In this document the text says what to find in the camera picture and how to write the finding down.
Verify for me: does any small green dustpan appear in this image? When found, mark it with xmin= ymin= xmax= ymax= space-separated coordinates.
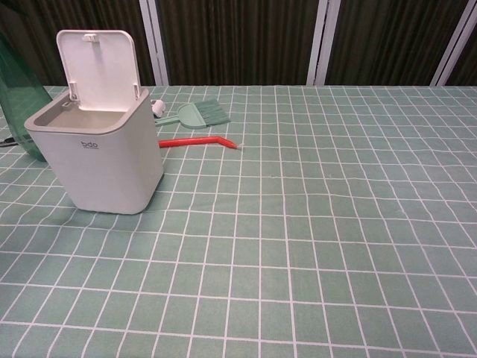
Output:
xmin=154 ymin=103 xmax=207 ymax=130

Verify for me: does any dark corrugated partition panel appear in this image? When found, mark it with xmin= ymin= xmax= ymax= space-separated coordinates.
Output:
xmin=0 ymin=0 xmax=477 ymax=87

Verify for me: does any translucent green plastic container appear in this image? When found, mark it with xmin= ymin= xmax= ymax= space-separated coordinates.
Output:
xmin=0 ymin=31 xmax=53 ymax=162

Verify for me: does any white partition frame post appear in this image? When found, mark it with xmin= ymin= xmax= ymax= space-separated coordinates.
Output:
xmin=307 ymin=0 xmax=341 ymax=86
xmin=432 ymin=0 xmax=477 ymax=87
xmin=138 ymin=0 xmax=169 ymax=87

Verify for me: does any white open-lid trash bin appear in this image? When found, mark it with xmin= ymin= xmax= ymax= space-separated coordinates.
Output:
xmin=24 ymin=29 xmax=165 ymax=216

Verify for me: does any small green hand broom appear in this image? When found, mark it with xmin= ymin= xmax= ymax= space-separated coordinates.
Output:
xmin=195 ymin=98 xmax=231 ymax=125

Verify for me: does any green checkered tablecloth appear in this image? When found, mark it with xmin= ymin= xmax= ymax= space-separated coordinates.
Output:
xmin=0 ymin=84 xmax=477 ymax=358

